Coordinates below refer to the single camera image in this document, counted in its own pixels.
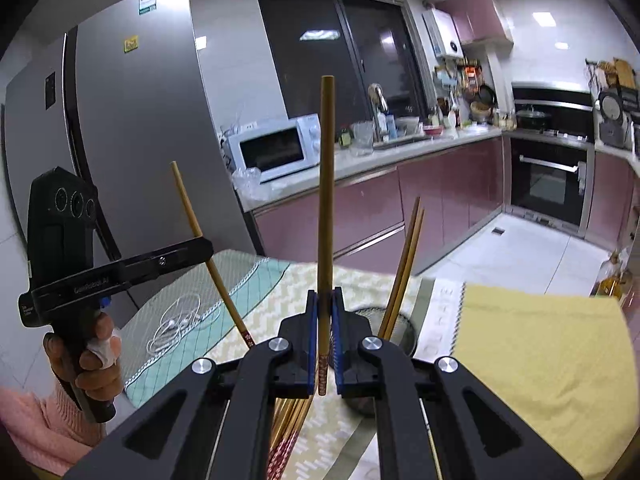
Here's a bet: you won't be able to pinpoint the kitchen faucet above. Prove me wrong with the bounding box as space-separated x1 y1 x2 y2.
368 84 388 142

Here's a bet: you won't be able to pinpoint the oil bottle on floor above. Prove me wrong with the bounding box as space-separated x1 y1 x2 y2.
590 249 631 301

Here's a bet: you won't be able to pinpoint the yellow cloth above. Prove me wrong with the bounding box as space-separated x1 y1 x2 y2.
454 285 639 479

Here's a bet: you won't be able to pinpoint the black built-in oven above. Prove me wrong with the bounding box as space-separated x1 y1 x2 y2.
506 132 594 237

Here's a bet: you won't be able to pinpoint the pink knitted sleeve forearm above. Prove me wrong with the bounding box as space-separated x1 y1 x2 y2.
1 382 106 477

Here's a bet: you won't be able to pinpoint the teal checked mat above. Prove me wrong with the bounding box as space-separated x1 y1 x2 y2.
120 249 290 408

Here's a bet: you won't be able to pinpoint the patterned beige white tablecloth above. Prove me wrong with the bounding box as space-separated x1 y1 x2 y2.
199 259 469 480

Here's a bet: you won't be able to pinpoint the silver refrigerator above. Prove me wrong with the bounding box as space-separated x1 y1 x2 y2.
0 0 260 306

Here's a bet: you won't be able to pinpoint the range hood and stove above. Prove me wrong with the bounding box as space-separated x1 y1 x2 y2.
512 81 596 143

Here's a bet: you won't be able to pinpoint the white earphones cable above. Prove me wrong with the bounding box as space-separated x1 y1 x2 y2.
145 292 224 359

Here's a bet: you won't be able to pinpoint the white water heater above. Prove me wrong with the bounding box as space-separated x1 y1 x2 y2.
422 8 463 60

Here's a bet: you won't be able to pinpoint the clear measuring jug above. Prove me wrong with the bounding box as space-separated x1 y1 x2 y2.
349 122 375 157

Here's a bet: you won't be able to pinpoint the black mesh utensil holder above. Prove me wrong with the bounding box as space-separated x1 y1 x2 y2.
345 306 418 418

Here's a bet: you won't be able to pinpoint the pink kitchen cabinets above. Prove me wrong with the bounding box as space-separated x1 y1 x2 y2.
252 134 640 276

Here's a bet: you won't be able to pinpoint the left hand with bandage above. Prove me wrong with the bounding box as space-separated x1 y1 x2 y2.
43 313 124 401

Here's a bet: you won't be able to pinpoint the clear plastic bag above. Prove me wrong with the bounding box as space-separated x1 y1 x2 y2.
231 168 279 205

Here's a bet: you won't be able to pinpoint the rice cooker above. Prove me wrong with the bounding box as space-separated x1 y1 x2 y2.
598 90 632 151

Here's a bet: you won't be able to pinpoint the white microwave oven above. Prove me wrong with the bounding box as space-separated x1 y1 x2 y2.
224 114 320 183

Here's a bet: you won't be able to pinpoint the dark window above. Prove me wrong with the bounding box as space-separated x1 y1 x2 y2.
258 0 427 128

